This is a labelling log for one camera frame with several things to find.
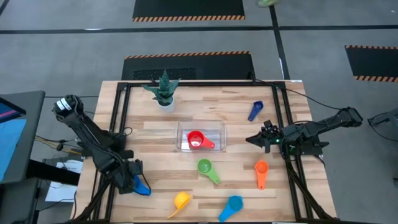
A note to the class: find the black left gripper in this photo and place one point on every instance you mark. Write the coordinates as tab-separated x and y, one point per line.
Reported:
127	183

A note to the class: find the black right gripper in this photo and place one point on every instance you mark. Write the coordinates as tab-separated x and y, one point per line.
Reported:
275	139

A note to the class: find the medium blue measuring cup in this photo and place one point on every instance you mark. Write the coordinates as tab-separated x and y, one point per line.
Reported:
143	189

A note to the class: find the orange measuring cup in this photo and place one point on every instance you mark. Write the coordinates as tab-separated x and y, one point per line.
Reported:
261	168

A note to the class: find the small dark blue measuring cup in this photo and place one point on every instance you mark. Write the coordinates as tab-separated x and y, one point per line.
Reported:
258	106

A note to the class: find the clear plastic basket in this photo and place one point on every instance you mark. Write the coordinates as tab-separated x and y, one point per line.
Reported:
217	127

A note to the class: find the yellow measuring cup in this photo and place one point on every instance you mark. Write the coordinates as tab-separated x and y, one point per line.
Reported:
183	200

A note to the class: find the green measuring cup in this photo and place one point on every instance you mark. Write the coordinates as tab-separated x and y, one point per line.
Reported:
204	166

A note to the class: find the large light blue measuring cup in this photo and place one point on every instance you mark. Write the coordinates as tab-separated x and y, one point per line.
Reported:
234	203

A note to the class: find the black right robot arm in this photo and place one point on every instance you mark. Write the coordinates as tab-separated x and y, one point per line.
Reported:
320	126

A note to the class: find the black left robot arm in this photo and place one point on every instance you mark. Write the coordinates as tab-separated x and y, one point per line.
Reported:
84	124

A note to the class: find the red measuring cup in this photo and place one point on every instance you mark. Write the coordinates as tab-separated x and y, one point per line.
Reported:
194	135

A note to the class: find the white paper sheet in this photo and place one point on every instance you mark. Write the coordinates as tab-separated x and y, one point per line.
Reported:
62	193

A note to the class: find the succulent plant in white pot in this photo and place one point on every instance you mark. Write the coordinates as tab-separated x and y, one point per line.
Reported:
164	90

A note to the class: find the grey monitor with blue screen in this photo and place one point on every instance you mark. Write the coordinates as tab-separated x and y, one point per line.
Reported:
12	140

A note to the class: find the black hazard-striped floor mat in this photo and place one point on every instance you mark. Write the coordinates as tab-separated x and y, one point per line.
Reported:
373	62
186	7

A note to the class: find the person's green shoe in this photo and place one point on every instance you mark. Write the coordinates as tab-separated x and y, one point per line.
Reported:
267	2

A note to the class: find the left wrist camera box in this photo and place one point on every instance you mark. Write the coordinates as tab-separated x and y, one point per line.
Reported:
136	166

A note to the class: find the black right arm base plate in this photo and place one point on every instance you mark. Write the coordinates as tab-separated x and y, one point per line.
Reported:
311	151

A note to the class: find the black aluminium table frame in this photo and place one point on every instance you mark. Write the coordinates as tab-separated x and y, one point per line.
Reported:
217	84

